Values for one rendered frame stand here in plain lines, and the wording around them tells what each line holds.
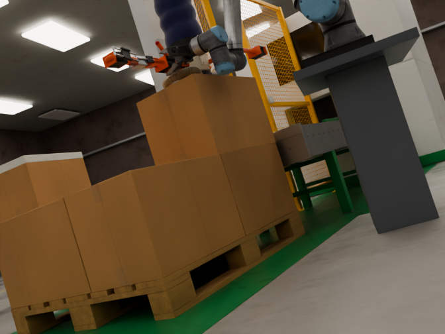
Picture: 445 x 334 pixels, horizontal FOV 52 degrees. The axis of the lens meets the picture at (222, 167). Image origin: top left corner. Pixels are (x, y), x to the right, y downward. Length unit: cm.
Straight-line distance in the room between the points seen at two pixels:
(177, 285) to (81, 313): 50
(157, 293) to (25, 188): 194
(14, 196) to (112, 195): 185
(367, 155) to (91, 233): 118
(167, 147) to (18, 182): 146
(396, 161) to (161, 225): 101
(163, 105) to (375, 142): 102
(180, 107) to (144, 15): 206
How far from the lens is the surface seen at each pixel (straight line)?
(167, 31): 261
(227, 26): 232
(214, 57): 219
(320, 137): 286
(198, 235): 185
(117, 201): 173
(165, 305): 170
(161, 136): 233
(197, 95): 219
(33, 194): 340
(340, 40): 211
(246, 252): 210
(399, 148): 204
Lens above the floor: 38
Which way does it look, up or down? 3 degrees up
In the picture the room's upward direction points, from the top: 18 degrees counter-clockwise
